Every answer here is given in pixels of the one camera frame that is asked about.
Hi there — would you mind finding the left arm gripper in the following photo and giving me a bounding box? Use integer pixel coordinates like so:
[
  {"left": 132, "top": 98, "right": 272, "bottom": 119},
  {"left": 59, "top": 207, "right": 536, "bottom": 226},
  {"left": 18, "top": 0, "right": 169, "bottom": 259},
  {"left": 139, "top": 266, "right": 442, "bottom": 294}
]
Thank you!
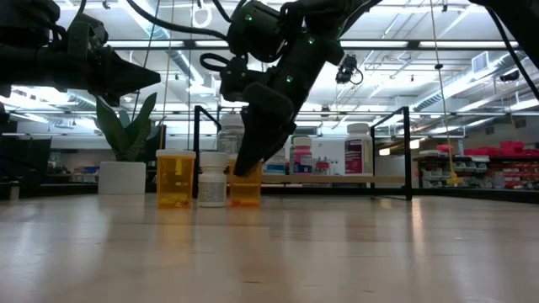
[{"left": 62, "top": 12, "right": 162, "bottom": 109}]

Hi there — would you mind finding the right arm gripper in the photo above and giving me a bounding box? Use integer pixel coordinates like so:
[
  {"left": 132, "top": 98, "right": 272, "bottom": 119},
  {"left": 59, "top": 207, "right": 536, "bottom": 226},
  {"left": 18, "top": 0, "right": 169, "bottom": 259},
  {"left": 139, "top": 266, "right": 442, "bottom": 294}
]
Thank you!
[{"left": 233, "top": 40, "right": 344, "bottom": 177}]

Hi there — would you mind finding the white bottle blue label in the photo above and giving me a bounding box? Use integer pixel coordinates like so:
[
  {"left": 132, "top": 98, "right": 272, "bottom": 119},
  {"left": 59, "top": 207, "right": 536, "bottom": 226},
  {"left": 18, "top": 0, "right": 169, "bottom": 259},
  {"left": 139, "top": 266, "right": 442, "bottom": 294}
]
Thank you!
[{"left": 263, "top": 146, "right": 288, "bottom": 176}]

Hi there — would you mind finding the pink bottle white cap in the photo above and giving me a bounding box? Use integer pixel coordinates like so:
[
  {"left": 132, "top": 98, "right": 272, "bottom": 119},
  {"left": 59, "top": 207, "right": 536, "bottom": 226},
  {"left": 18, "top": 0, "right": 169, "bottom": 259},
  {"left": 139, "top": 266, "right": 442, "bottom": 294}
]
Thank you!
[{"left": 292, "top": 136, "right": 314, "bottom": 175}]

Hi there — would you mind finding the orange vial white cap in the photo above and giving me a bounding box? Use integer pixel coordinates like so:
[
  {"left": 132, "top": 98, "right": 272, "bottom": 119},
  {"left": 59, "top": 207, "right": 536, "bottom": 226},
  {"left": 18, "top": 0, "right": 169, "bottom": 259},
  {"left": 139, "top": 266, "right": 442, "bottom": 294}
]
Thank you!
[
  {"left": 227, "top": 153, "right": 263, "bottom": 208},
  {"left": 155, "top": 149, "right": 197, "bottom": 210}
]

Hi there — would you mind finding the white-capped bottle maroon label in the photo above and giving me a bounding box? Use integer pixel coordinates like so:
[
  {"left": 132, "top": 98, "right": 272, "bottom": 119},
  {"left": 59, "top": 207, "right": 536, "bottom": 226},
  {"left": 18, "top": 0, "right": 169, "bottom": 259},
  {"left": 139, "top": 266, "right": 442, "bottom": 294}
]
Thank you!
[{"left": 344, "top": 122, "right": 375, "bottom": 177}]

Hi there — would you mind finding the green succulent plant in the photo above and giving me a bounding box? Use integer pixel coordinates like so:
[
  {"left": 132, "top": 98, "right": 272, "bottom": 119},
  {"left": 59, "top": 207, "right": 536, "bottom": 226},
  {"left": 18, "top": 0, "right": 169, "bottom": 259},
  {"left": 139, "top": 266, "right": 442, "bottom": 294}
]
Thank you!
[{"left": 94, "top": 91, "right": 168, "bottom": 163}]

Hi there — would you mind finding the small white bottle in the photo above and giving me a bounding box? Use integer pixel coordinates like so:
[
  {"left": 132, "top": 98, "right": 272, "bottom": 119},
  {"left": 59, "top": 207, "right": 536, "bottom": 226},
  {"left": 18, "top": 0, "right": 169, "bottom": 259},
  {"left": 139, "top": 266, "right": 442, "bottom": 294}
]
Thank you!
[{"left": 197, "top": 151, "right": 229, "bottom": 209}]

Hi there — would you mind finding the white plant pot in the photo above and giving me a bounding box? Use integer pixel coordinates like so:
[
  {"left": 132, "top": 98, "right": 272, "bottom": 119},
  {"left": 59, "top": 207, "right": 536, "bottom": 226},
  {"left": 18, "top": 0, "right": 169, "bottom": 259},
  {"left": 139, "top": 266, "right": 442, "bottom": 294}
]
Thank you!
[{"left": 98, "top": 161, "right": 147, "bottom": 196}]

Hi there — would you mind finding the long ceiling light strip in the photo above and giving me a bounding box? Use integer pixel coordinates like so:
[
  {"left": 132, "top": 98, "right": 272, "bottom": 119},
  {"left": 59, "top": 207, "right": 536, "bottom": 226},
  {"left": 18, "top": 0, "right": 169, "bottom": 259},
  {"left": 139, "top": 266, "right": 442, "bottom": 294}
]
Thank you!
[{"left": 340, "top": 40, "right": 520, "bottom": 49}]

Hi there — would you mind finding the rack of red bins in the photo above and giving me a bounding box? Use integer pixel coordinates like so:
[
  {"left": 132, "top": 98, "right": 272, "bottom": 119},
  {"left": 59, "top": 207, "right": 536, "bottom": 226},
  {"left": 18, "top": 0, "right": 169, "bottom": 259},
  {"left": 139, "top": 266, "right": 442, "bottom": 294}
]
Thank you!
[{"left": 414, "top": 141, "right": 539, "bottom": 190}]

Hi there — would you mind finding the black wire shelf rack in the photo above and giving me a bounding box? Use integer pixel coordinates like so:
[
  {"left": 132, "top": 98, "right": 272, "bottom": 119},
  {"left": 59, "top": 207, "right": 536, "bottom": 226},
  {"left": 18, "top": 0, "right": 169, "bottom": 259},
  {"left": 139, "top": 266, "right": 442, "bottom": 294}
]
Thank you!
[{"left": 192, "top": 104, "right": 414, "bottom": 202}]

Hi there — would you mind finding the black hanging camera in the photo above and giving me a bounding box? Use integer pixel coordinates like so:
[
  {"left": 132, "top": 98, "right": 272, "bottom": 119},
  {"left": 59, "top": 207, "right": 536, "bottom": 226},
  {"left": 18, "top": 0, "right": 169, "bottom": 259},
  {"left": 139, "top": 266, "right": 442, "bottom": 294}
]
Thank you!
[{"left": 335, "top": 53, "right": 364, "bottom": 85}]

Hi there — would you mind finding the yellow hanging cable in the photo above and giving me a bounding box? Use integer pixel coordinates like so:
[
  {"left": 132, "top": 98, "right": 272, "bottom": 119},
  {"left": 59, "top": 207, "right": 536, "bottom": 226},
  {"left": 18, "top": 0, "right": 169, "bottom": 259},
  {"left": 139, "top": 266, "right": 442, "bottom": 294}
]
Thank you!
[{"left": 428, "top": 0, "right": 464, "bottom": 186}]

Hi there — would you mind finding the silver ceiling air duct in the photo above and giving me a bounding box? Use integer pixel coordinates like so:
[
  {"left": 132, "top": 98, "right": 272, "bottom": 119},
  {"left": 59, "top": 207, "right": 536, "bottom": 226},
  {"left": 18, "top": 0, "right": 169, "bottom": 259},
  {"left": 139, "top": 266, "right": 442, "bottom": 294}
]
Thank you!
[{"left": 410, "top": 52, "right": 539, "bottom": 113}]

